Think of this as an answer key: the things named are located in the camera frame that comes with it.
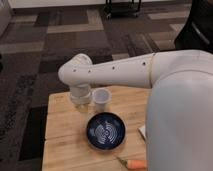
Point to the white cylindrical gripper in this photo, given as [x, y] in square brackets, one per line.
[80, 95]

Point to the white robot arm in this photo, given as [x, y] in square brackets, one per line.
[179, 119]

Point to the dark blue patterned bowl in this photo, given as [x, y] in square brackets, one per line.
[105, 131]

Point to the white sponge block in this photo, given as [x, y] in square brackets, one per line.
[142, 131]

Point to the orange carrot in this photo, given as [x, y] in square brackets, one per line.
[134, 164]

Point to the black office chair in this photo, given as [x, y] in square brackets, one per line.
[197, 32]

